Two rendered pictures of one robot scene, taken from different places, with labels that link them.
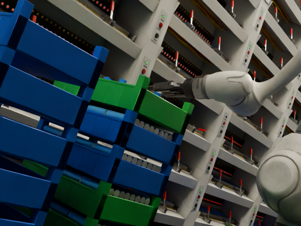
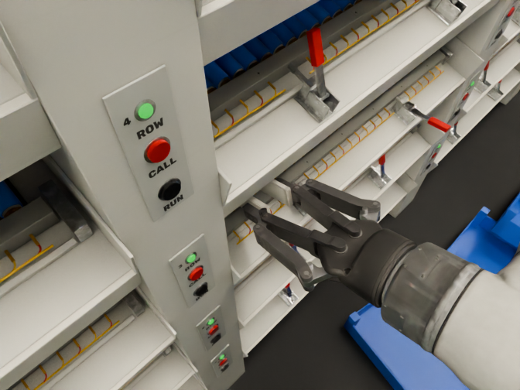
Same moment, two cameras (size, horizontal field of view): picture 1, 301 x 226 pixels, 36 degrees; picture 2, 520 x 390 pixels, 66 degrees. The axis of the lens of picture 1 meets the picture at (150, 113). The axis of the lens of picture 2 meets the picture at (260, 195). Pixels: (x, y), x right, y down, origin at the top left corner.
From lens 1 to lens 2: 1.68 m
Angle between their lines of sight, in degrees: 61
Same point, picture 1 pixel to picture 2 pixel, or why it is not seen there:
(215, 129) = (481, 45)
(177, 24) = (261, 11)
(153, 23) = (107, 192)
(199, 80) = (408, 325)
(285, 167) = not seen: outside the picture
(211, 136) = (466, 61)
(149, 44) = (159, 231)
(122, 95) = not seen: outside the picture
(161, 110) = not seen: outside the picture
